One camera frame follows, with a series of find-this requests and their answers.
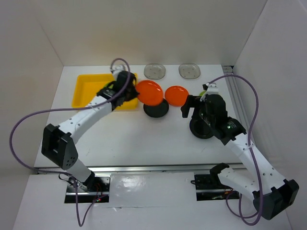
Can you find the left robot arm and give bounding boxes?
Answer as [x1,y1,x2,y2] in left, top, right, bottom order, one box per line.
[41,70,138,191]

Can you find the orange plate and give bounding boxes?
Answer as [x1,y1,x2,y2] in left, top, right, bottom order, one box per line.
[135,80,164,106]
[165,86,189,107]

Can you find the green plate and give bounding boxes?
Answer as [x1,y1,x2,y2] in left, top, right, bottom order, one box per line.
[104,81,115,89]
[199,91,206,97]

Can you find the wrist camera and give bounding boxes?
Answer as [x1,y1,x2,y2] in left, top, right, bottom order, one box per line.
[110,65,126,80]
[200,82,219,102]

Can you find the yellow plastic bin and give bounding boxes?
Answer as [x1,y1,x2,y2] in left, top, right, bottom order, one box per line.
[71,73,139,111]

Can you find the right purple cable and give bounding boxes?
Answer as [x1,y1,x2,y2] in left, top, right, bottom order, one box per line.
[203,74,264,226]

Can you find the aluminium rail front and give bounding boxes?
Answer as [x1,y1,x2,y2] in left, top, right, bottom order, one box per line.
[35,163,245,174]

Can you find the clear plate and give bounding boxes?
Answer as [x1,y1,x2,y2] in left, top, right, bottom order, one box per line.
[178,63,201,80]
[143,63,166,80]

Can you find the black plate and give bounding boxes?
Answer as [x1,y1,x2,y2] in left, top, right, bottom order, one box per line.
[189,117,213,139]
[143,99,169,118]

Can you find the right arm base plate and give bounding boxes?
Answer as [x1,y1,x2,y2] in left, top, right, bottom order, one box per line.
[190,174,239,201]

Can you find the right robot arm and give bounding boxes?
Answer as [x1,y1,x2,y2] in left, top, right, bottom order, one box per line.
[181,94,299,220]

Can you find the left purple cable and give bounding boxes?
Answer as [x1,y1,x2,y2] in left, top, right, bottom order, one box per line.
[9,58,131,227]

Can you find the aluminium rail right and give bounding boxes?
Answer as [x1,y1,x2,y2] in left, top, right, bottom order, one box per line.
[222,65,243,119]

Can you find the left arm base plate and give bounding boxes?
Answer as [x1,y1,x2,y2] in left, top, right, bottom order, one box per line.
[62,175,111,204]

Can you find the purple cable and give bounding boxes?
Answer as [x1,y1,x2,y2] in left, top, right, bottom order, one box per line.
[203,74,264,226]
[9,58,131,227]

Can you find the aluminium rail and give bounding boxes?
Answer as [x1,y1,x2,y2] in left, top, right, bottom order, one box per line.
[35,163,245,174]
[222,65,243,119]

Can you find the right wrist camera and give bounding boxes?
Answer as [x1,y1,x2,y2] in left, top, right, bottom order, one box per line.
[200,82,219,102]

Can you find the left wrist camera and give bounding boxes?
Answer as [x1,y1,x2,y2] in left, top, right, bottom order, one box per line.
[110,65,126,80]

